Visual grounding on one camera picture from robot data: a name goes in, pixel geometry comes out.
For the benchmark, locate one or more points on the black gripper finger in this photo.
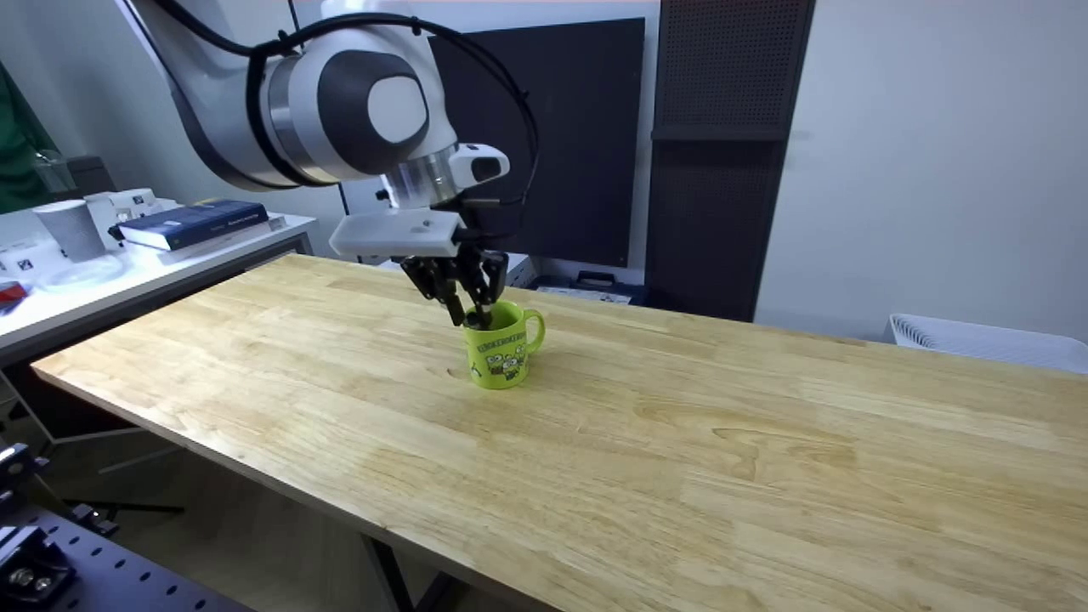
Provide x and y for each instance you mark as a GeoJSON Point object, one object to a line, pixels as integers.
{"type": "Point", "coordinates": [492, 276]}
{"type": "Point", "coordinates": [443, 284]}

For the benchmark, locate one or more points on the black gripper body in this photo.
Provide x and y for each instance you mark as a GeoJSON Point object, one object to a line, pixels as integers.
{"type": "Point", "coordinates": [480, 232]}

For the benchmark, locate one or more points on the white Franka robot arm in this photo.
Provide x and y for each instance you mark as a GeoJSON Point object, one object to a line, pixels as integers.
{"type": "Point", "coordinates": [329, 102]}

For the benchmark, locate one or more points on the yellow-green printed mug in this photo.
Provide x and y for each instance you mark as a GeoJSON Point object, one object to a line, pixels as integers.
{"type": "Point", "coordinates": [498, 357]}

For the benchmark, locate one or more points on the black device with white label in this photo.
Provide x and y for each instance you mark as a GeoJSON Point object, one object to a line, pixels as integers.
{"type": "Point", "coordinates": [590, 278]}

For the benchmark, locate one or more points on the large black monitor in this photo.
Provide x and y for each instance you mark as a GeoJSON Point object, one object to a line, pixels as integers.
{"type": "Point", "coordinates": [580, 146]}

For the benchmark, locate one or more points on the dark brown tall cabinet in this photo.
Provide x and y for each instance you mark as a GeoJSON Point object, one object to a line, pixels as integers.
{"type": "Point", "coordinates": [724, 146]}

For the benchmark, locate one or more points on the dark blue book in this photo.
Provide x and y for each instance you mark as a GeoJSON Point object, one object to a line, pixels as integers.
{"type": "Point", "coordinates": [192, 222]}

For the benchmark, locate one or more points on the black table leg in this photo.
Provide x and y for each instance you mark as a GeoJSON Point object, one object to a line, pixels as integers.
{"type": "Point", "coordinates": [396, 571]}

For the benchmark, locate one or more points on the white side table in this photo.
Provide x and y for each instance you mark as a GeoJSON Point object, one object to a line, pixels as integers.
{"type": "Point", "coordinates": [104, 291]}

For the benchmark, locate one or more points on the white plastic box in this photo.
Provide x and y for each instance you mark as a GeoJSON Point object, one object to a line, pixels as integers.
{"type": "Point", "coordinates": [87, 222]}

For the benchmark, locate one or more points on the small red object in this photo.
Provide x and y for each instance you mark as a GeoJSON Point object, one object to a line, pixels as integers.
{"type": "Point", "coordinates": [9, 298]}

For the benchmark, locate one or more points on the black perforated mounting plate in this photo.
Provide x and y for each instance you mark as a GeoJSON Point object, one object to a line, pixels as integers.
{"type": "Point", "coordinates": [104, 565]}

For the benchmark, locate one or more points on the green object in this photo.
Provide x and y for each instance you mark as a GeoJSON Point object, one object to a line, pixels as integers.
{"type": "Point", "coordinates": [22, 146]}

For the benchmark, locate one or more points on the white storage box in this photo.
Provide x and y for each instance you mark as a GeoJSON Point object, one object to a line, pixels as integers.
{"type": "Point", "coordinates": [986, 341]}

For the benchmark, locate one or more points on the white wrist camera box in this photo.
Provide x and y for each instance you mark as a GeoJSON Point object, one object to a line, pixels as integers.
{"type": "Point", "coordinates": [392, 240]}

